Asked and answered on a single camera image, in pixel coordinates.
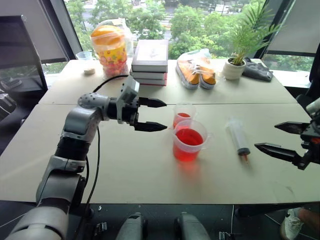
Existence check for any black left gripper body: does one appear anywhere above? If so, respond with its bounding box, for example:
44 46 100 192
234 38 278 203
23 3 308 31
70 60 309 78
123 96 141 131

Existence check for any red-edged book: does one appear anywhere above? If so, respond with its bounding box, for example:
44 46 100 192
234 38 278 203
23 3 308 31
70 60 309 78
134 77 168 88

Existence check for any small beaker red liquid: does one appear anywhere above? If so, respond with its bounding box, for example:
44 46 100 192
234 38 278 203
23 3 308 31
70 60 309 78
172 101 198 130

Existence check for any white sneaker of bystander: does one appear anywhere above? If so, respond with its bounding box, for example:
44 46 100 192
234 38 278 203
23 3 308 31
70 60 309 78
279 208 305 240

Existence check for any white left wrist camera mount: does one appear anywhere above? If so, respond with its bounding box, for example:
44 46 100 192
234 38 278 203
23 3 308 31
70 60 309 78
116 75 141 125

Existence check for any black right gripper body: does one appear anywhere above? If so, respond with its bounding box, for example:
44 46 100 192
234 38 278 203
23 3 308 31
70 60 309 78
299 119 320 166

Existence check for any grey rounded shape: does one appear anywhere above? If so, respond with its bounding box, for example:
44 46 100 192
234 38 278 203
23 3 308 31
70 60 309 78
174 211 211 240
116 212 148 240

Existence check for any pair of orange shoes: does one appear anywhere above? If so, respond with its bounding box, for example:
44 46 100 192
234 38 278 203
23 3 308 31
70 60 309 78
174 48 218 90

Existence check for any grey folded cloth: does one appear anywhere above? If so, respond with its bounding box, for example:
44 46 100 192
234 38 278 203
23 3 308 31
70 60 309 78
241 57 274 82

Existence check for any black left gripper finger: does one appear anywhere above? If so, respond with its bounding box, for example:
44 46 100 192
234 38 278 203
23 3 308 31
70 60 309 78
133 121 168 133
138 96 168 109

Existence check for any potted palm in white pot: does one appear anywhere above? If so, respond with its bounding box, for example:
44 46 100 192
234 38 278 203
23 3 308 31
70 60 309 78
223 2 283 81

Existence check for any clear bag around bucket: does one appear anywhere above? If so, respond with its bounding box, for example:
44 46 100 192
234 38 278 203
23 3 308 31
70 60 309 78
89 17 135 78

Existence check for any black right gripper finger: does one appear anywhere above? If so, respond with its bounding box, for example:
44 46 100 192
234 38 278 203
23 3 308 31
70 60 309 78
254 142 307 171
274 121 311 136

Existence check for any bare leg of bystander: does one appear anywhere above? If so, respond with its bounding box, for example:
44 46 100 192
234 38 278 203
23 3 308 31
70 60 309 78
297 207 320 232

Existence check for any orange canvas shoe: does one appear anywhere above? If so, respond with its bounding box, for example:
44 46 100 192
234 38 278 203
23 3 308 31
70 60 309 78
176 59 201 90
197 58 217 90

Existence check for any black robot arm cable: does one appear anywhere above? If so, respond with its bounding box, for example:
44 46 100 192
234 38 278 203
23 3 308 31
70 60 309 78
82 74 131 226

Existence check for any clear plastic syringe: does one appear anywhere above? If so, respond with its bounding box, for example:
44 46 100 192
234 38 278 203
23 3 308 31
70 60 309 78
224 116 252 167

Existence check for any thin dark book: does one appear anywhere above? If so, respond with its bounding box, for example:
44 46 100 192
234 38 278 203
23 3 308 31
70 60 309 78
129 71 168 81

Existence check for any thick grey-cover book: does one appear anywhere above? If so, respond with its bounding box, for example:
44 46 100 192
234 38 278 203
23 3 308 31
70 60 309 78
131 39 170 74

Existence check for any empty clear measuring cup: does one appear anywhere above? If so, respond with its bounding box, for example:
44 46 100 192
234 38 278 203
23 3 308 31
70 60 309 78
75 51 94 61

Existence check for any large beaker red liquid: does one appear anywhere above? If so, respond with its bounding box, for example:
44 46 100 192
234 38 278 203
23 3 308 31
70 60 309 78
172 119 215 163

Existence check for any orange-lidded patterned bucket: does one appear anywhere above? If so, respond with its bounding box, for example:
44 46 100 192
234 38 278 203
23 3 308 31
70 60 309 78
90 24 127 77

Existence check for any black computer monitor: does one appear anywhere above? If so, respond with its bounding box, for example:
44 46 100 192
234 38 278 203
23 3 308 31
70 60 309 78
0 15 48 95

